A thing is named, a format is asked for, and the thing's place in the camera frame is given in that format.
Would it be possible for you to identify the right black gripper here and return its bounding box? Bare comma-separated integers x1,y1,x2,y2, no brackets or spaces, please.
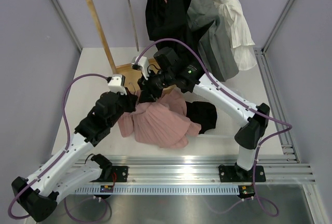
138,69,174,104

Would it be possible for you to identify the pink pleated skirt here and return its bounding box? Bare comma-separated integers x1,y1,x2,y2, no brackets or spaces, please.
118,90,201,149

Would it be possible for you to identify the small black skirt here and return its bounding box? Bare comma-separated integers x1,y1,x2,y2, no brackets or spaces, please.
186,101,217,134

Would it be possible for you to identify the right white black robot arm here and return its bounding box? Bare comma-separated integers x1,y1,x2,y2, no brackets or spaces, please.
132,47,270,181

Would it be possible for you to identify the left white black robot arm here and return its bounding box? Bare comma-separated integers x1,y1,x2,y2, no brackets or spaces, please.
11,92,138,222

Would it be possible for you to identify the grey pleated skirt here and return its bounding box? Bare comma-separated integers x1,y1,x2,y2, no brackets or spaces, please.
187,0,239,82

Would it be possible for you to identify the large black skirt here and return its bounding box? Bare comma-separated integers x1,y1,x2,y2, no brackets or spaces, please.
145,0,198,53

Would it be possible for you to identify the white ruffled skirt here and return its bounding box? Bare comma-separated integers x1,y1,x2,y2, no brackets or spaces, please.
213,0,257,71

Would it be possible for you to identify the white perforated plastic basket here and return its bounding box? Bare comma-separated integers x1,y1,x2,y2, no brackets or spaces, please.
198,106,239,138

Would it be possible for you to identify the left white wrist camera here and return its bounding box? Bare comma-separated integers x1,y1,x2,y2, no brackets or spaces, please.
107,74,128,95

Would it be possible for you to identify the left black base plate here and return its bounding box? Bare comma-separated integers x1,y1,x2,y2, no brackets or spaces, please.
102,166,129,183

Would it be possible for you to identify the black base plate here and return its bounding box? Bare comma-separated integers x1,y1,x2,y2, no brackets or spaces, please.
102,166,129,183
218,164,266,183

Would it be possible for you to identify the aluminium mounting rail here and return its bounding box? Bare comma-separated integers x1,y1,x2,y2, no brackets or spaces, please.
107,155,315,185

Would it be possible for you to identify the white slotted cable duct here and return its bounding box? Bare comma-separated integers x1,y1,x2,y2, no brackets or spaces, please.
73,185,240,195

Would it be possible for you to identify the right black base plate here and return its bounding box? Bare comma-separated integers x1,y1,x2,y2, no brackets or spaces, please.
218,164,266,183

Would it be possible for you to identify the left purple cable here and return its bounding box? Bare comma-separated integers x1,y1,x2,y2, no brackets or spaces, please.
7,74,115,221

